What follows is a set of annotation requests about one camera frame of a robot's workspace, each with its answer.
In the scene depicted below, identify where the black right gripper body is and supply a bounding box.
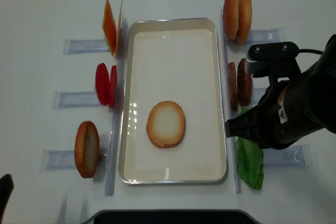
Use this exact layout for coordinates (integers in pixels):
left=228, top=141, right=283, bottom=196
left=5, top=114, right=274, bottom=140
left=225, top=81, right=315, bottom=149

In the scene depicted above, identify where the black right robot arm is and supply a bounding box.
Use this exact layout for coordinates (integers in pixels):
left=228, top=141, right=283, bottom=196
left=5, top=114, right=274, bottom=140
left=225, top=35, right=335, bottom=150

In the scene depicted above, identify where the black robot base front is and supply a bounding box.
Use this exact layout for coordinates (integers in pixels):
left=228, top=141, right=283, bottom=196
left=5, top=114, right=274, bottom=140
left=90, top=210, right=257, bottom=223

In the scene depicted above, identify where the green lettuce leaf in holder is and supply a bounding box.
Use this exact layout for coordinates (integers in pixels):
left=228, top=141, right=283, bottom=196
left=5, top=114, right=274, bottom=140
left=235, top=107, right=265, bottom=190

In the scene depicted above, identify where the brown meat patty outer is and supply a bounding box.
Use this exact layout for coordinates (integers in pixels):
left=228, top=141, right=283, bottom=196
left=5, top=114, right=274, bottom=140
left=237, top=58, right=253, bottom=106

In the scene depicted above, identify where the brown meat patty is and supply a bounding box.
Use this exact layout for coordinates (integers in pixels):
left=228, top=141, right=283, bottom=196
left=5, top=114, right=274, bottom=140
left=228, top=62, right=238, bottom=112
left=237, top=58, right=253, bottom=106

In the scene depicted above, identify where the brown meat patty inner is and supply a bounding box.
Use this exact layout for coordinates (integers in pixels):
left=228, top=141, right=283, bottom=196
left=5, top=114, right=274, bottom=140
left=228, top=62, right=238, bottom=112

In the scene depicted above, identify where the bread slice on tray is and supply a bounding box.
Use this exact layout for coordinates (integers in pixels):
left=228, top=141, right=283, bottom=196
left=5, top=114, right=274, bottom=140
left=146, top=101, right=186, bottom=148

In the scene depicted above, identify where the red tomato slice inner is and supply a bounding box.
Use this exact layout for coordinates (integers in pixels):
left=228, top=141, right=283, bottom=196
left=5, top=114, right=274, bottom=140
left=108, top=65, right=118, bottom=109

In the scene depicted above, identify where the red tomato slice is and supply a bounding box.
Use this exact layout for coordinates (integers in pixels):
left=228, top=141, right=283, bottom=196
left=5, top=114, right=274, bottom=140
left=108, top=65, right=118, bottom=109
left=95, top=63, right=109, bottom=105

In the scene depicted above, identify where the red tomato slice outer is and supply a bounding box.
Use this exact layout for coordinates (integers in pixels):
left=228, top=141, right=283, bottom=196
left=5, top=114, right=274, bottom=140
left=95, top=63, right=109, bottom=105

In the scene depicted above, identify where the orange cheese slice inner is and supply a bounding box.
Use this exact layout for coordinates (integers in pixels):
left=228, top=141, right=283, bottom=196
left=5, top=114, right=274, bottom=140
left=115, top=1, right=123, bottom=58

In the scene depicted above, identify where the orange cheese slice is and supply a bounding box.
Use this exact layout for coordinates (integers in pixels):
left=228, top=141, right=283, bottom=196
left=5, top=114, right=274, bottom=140
left=102, top=0, right=117, bottom=56
left=115, top=1, right=123, bottom=58

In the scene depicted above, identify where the upright bread slice left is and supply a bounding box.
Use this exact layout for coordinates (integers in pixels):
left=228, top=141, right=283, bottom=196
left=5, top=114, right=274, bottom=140
left=75, top=121, right=100, bottom=178

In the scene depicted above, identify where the orange cheese slice outer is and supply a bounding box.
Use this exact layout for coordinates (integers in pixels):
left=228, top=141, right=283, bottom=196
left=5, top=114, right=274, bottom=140
left=102, top=0, right=117, bottom=56

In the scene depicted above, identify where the clear acrylic rack right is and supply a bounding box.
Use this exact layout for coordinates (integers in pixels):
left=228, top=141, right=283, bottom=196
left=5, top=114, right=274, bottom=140
left=220, top=14, right=313, bottom=194

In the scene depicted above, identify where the clear acrylic rack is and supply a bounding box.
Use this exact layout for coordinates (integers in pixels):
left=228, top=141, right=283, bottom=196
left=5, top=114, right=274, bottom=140
left=220, top=14, right=313, bottom=194
left=40, top=16, right=129, bottom=196

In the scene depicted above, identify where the plain bun half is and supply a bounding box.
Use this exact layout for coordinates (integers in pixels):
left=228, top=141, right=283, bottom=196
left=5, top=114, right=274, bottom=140
left=235, top=0, right=253, bottom=45

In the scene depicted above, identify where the sesame bun top half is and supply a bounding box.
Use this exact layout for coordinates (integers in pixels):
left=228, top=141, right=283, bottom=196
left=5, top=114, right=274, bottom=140
left=223, top=0, right=239, bottom=40

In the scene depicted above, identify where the white rectangular metal tray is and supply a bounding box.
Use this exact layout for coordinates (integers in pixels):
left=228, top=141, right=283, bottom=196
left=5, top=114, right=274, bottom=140
left=118, top=18, right=227, bottom=185

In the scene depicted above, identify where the clear acrylic rack left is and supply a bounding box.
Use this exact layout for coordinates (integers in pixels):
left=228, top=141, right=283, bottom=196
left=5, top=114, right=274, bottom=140
left=40, top=16, right=129, bottom=196

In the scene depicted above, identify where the black left gripper tip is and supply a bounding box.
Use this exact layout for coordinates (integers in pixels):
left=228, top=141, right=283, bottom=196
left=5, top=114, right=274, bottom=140
left=0, top=174, right=14, bottom=223

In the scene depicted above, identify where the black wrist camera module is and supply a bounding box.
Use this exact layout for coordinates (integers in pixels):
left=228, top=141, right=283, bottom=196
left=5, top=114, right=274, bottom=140
left=245, top=41, right=299, bottom=78

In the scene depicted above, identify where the black camera cable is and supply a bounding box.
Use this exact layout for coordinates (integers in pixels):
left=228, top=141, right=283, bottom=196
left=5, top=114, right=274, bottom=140
left=298, top=48, right=326, bottom=56

